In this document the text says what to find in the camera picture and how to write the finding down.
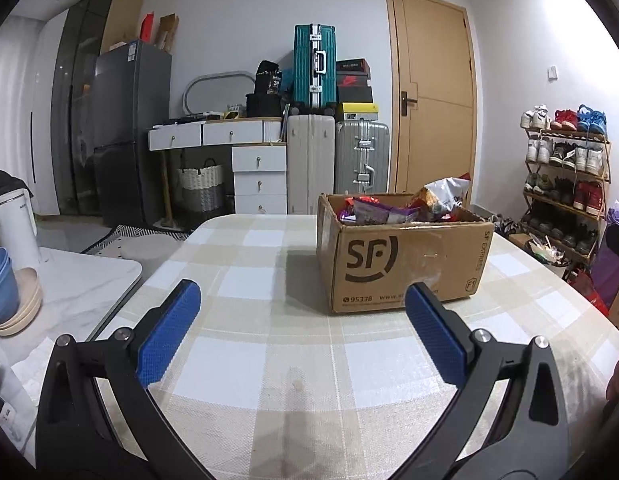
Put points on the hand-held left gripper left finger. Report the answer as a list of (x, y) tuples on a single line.
[(167, 332)]

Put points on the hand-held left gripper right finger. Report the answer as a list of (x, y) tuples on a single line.
[(434, 335)]

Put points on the brown cardboard box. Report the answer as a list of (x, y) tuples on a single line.
[(389, 260)]

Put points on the purple candy packet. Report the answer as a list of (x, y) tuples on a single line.
[(379, 212)]

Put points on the large white noodle snack bag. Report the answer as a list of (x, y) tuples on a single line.
[(444, 192)]

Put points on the purple bag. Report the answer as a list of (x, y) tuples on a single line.
[(607, 280)]

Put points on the white trash bin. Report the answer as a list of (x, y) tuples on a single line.
[(547, 260)]

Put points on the patterned rug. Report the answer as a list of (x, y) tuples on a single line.
[(139, 240)]

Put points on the marble side table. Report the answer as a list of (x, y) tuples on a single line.
[(79, 280)]

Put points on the pile of loose sneakers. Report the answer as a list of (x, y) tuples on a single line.
[(507, 225)]

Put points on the shoe rack with shoes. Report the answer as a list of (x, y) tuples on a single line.
[(564, 120)]

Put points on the stack of beige bowls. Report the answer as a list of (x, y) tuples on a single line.
[(27, 300)]

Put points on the woven laundry basket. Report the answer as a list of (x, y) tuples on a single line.
[(202, 190)]

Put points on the white kettle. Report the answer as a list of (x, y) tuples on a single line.
[(17, 230)]

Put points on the white drawer desk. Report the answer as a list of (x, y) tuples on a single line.
[(259, 170)]

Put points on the silver suitcase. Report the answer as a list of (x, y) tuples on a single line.
[(362, 155)]

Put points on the grey fridge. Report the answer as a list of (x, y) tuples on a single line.
[(129, 135)]

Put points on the cream suitcase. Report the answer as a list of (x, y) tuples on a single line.
[(309, 165)]

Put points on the dark cloth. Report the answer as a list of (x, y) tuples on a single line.
[(2, 182)]

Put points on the wooden door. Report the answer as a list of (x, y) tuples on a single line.
[(434, 95)]

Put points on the dark glass cabinet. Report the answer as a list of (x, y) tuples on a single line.
[(74, 110)]

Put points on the black storage box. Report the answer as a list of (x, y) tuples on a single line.
[(263, 105)]

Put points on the oval mirror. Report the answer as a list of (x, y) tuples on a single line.
[(217, 90)]

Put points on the red black shoe box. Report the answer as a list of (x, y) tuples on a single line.
[(353, 81)]

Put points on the white wardrobe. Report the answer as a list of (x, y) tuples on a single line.
[(19, 110)]

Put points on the black printed bag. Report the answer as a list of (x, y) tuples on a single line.
[(267, 77)]

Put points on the teal suitcase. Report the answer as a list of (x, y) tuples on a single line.
[(312, 65)]

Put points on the open narrow cardboard box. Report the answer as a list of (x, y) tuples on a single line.
[(168, 32)]

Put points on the red paper bag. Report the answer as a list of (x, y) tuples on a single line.
[(148, 27)]

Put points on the tall flat cardboard box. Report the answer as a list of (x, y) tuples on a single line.
[(122, 15)]

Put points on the white light switch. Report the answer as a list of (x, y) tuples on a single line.
[(553, 73)]

